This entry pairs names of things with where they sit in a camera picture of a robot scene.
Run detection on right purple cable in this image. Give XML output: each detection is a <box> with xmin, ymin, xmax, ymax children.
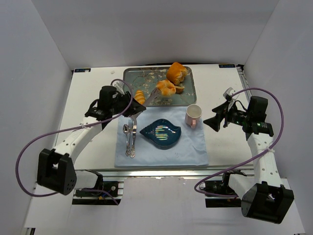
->
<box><xmin>194</xmin><ymin>87</ymin><xmax>284</xmax><ymax>198</ymax></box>

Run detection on silver spoon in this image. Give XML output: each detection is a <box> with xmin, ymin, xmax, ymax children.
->
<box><xmin>123</xmin><ymin>124</ymin><xmax>130</xmax><ymax>156</ymax></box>

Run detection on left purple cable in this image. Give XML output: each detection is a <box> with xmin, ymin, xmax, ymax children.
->
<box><xmin>15</xmin><ymin>78</ymin><xmax>134</xmax><ymax>205</ymax></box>

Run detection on metal serving tongs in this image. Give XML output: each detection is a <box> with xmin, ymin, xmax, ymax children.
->
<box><xmin>129</xmin><ymin>88</ymin><xmax>161</xmax><ymax>129</ymax></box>

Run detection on floral metal tray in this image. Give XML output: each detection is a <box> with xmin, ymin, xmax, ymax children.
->
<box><xmin>123</xmin><ymin>66</ymin><xmax>197</xmax><ymax>106</ymax></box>

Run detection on large orange bread loaf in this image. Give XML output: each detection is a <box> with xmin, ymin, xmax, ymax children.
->
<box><xmin>166</xmin><ymin>62</ymin><xmax>188</xmax><ymax>85</ymax></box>

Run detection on left blue table label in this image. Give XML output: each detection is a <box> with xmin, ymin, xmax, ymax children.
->
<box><xmin>74</xmin><ymin>68</ymin><xmax>91</xmax><ymax>73</ymax></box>

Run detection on small striped croissant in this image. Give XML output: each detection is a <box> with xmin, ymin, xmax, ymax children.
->
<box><xmin>134</xmin><ymin>90</ymin><xmax>146</xmax><ymax>105</ymax></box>

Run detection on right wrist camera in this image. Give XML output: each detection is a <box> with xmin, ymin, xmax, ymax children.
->
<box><xmin>223</xmin><ymin>87</ymin><xmax>238</xmax><ymax>104</ymax></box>

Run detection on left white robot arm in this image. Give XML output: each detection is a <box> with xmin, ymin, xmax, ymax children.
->
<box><xmin>37</xmin><ymin>86</ymin><xmax>147</xmax><ymax>195</ymax></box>

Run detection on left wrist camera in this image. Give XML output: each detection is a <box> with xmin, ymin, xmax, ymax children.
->
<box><xmin>113</xmin><ymin>81</ymin><xmax>125</xmax><ymax>94</ymax></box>

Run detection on dark blue leaf plate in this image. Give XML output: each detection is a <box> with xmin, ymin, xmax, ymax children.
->
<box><xmin>139</xmin><ymin>118</ymin><xmax>181</xmax><ymax>149</ymax></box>

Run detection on blue table label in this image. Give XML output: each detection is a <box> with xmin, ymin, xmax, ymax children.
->
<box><xmin>74</xmin><ymin>68</ymin><xmax>91</xmax><ymax>73</ymax></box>
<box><xmin>218</xmin><ymin>64</ymin><xmax>236</xmax><ymax>69</ymax></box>

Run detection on silver fork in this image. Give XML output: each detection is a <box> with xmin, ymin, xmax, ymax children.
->
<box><xmin>129</xmin><ymin>119</ymin><xmax>134</xmax><ymax>158</ymax></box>

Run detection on purple cable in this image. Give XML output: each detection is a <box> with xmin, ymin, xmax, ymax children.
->
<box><xmin>194</xmin><ymin>87</ymin><xmax>284</xmax><ymax>198</ymax></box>
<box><xmin>15</xmin><ymin>78</ymin><xmax>134</xmax><ymax>205</ymax></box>

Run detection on light blue placemat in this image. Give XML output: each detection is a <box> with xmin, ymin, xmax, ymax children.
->
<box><xmin>114</xmin><ymin>106</ymin><xmax>209</xmax><ymax>167</ymax></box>

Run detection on brown bread slice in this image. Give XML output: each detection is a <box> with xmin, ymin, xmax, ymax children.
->
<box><xmin>175</xmin><ymin>85</ymin><xmax>185</xmax><ymax>94</ymax></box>

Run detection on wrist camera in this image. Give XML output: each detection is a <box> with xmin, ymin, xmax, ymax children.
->
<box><xmin>113</xmin><ymin>81</ymin><xmax>125</xmax><ymax>94</ymax></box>
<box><xmin>223</xmin><ymin>87</ymin><xmax>238</xmax><ymax>104</ymax></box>

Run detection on pink mug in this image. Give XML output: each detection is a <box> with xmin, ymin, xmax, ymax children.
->
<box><xmin>185</xmin><ymin>104</ymin><xmax>202</xmax><ymax>129</ymax></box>

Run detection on round golden bread roll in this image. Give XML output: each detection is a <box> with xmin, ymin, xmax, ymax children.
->
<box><xmin>156</xmin><ymin>79</ymin><xmax>176</xmax><ymax>96</ymax></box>

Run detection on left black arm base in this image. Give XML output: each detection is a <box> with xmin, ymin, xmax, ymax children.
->
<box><xmin>72</xmin><ymin>181</ymin><xmax>124</xmax><ymax>206</ymax></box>

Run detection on right blue table label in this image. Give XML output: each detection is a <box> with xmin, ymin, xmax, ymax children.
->
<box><xmin>218</xmin><ymin>64</ymin><xmax>236</xmax><ymax>69</ymax></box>

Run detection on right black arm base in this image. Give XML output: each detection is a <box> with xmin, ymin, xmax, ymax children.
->
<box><xmin>199</xmin><ymin>170</ymin><xmax>247</xmax><ymax>208</ymax></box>

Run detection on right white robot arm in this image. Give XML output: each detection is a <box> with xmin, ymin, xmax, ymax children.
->
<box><xmin>202</xmin><ymin>96</ymin><xmax>294</xmax><ymax>224</ymax></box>

